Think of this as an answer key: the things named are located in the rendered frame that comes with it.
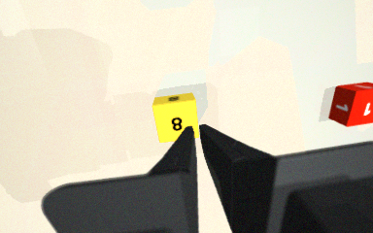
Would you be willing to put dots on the yellow block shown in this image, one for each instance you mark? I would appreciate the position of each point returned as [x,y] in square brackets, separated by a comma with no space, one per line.
[173,114]

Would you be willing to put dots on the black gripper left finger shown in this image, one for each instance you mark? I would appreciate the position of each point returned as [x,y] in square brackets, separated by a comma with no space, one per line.
[165,197]

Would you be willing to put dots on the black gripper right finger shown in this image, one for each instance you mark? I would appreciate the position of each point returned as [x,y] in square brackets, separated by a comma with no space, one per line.
[253,185]

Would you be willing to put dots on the red block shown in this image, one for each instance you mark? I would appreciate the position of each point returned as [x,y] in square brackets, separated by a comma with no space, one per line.
[352,104]

